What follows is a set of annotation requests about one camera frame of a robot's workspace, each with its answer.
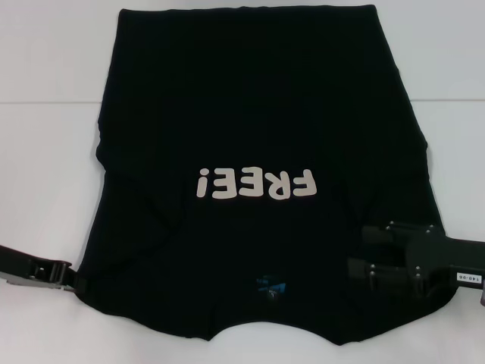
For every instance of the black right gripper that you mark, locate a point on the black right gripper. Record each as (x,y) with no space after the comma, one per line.
(447,254)

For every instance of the black shirt with FREE print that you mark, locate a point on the black shirt with FREE print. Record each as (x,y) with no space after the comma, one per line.
(242,113)

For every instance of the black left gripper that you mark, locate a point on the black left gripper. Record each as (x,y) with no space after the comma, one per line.
(15,263)

